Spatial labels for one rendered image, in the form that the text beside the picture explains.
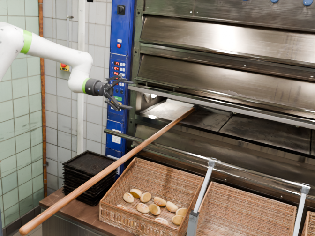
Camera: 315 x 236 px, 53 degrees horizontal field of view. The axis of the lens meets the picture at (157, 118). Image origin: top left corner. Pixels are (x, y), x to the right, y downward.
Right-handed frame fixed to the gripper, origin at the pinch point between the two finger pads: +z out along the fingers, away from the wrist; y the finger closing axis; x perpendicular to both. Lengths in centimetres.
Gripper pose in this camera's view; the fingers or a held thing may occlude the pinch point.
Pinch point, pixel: (130, 95)
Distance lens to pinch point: 167.8
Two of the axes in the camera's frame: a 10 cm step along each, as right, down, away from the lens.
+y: -0.9, 9.4, 3.3
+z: 8.9, 2.2, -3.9
